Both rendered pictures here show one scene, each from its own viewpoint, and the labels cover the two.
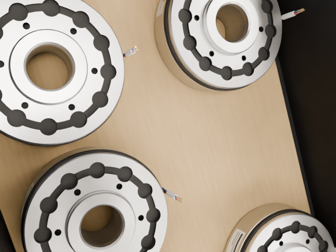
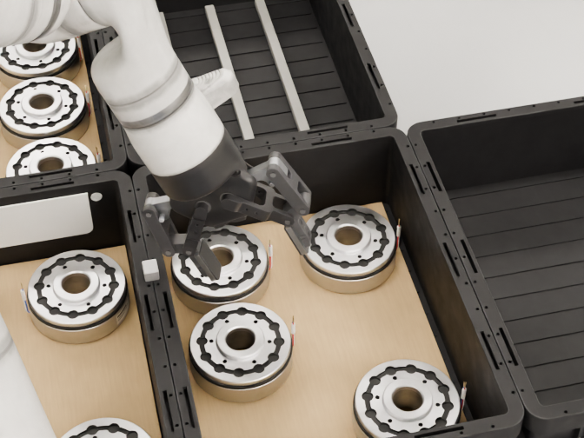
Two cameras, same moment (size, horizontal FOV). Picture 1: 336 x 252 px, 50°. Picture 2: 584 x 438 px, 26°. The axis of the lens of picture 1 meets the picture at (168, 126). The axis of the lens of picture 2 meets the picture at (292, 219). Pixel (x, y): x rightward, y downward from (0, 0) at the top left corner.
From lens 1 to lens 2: 115 cm
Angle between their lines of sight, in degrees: 51
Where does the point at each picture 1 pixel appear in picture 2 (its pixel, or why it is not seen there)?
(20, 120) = (198, 284)
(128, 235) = (257, 346)
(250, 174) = (384, 352)
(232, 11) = (355, 235)
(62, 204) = (216, 327)
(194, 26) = (319, 239)
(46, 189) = (208, 317)
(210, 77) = (330, 267)
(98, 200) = (239, 322)
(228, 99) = (362, 299)
